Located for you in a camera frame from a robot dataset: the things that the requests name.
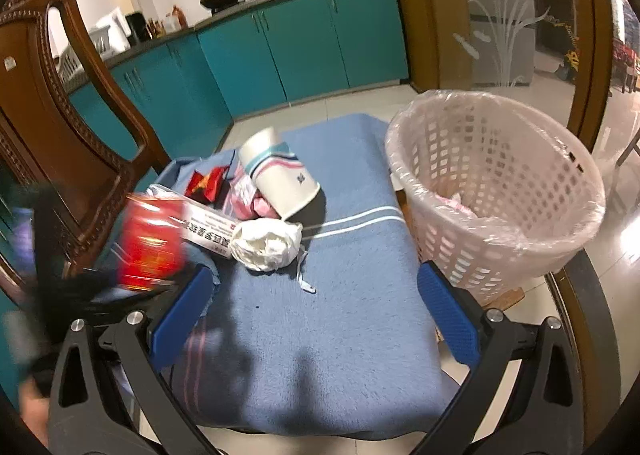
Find black kitchen appliance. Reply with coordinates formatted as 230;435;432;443
125;11;152;44

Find red and black wrapper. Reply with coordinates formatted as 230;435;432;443
185;167;228;200

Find clear plastic bin liner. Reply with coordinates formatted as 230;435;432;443
385;89;608;288

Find white dish rack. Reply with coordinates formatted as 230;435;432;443
57;22;132;80

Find blue striped blanket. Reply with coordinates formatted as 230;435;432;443
107;112;453;441

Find teal kitchen cabinets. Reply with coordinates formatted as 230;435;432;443
0;0;411;386

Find yellow toy truck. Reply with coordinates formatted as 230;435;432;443
561;46;584;82

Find grey metal chair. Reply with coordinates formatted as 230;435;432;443
614;127;640;170

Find carved wooden chair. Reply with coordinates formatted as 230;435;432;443
0;0;173;316

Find striped paper cup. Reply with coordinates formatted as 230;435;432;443
239;127;321;220

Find white plastic basket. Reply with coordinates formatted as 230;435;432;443
385;90;607;307

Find red chair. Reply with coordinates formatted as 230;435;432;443
612;45;640;93

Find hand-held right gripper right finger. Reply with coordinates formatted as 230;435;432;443
400;260;583;455

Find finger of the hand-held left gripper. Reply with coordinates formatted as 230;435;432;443
31;187;71;286
62;269;173;318

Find blue and white box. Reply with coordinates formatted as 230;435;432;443
145;184;242;262

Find red box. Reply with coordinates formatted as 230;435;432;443
116;194;189;293

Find etched glass door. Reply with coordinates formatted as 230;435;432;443
394;0;622;136

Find pink plastic bag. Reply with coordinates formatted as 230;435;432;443
227;175;281;222
434;191;482;216

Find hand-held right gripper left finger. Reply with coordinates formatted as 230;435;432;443
47;264;223;455

